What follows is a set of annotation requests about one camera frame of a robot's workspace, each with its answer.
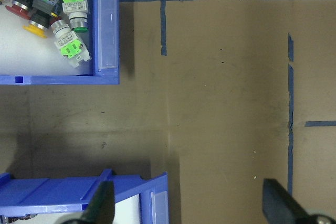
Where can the blue bin of black buttons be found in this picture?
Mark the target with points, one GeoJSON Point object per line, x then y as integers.
{"type": "Point", "coordinates": [52, 192]}

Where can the yellow mushroom push button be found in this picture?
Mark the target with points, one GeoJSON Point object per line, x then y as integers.
{"type": "Point", "coordinates": [39, 18]}

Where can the red button with green block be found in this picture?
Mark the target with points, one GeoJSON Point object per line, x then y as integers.
{"type": "Point", "coordinates": [69, 41]}

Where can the white foam bin liner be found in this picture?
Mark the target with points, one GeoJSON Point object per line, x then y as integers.
{"type": "Point", "coordinates": [26, 56]}

